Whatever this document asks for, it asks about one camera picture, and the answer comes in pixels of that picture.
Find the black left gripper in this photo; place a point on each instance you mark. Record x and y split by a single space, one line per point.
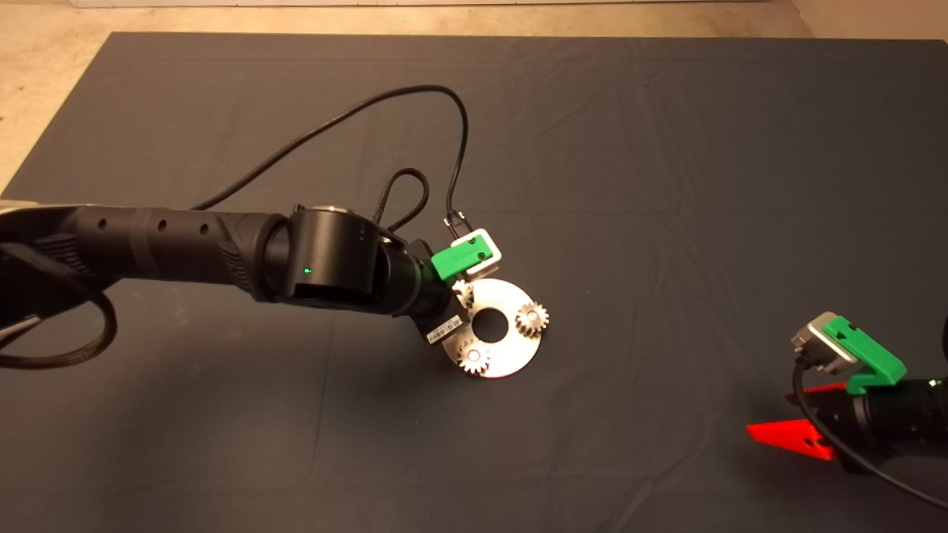
444 326

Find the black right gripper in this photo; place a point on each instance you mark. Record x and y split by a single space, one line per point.
844 429

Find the white gear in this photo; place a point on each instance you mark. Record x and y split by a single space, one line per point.
468 364
463 292

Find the small steel planetary gear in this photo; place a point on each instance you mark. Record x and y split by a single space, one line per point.
539 326

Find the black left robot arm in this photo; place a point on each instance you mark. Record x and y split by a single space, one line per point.
333 259

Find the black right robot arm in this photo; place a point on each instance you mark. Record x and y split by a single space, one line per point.
911 414

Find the round metal carrier plate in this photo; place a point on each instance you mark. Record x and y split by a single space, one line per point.
511 355

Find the dark grey table cloth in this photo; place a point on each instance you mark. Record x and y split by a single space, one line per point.
666 148

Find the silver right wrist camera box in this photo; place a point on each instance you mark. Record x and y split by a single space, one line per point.
817 348

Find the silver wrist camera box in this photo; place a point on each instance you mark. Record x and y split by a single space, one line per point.
492 259
817 348

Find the green left camera mount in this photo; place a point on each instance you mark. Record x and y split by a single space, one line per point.
459 257

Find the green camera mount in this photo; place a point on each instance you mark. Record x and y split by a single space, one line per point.
459 257
865 352

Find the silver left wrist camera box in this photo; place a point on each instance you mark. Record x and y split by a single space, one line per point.
492 259

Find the green right camera mount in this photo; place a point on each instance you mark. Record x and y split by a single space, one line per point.
865 352

